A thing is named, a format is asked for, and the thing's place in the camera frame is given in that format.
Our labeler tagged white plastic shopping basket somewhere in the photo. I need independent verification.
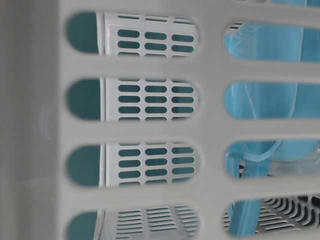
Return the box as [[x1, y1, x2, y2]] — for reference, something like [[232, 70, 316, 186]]
[[0, 0, 320, 240]]

